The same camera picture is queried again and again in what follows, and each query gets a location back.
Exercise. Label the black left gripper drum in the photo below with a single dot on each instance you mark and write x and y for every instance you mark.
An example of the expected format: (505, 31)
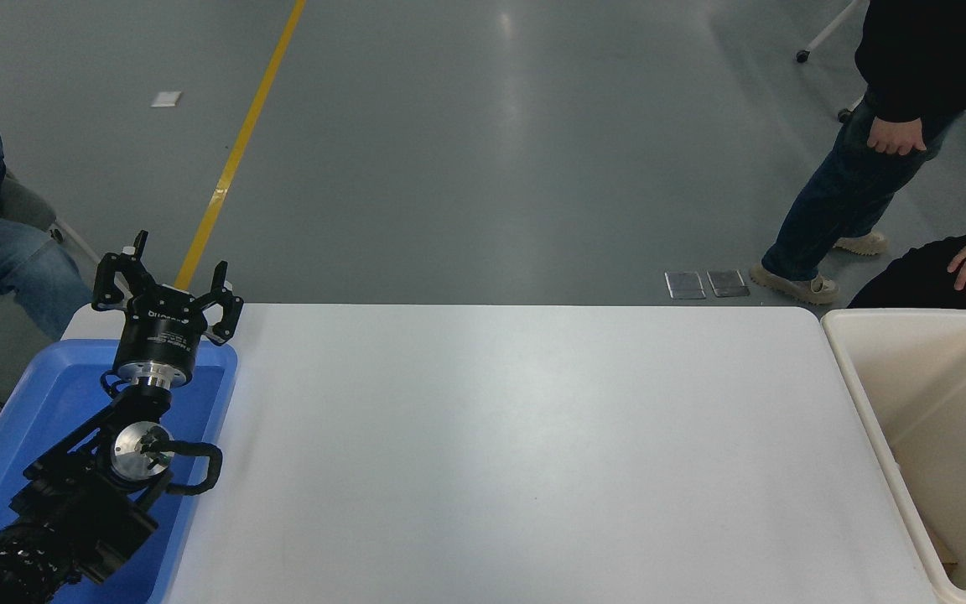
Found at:
(156, 335)

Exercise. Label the large pale plastic bin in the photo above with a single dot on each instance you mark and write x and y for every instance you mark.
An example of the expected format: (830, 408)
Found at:
(936, 403)

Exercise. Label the grey chair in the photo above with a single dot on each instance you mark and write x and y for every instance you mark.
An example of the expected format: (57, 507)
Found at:
(26, 205)

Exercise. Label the blue plastic tray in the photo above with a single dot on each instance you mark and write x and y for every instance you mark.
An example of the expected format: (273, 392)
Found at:
(47, 394)

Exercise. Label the white wheeled chair frame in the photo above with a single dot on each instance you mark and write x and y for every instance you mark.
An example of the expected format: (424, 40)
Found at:
(827, 32)

